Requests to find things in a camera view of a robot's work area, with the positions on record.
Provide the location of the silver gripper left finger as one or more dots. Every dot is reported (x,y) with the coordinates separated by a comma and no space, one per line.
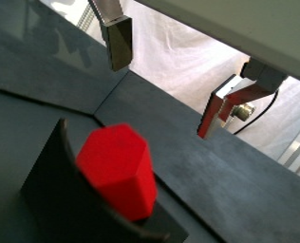
(116,31)

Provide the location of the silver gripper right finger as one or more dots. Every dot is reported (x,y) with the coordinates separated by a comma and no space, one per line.
(257,81)

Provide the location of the red hexagon prism block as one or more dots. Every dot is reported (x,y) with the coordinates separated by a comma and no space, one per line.
(115,163)

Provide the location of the black curved holder stand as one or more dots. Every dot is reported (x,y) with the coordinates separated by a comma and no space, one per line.
(71,213)

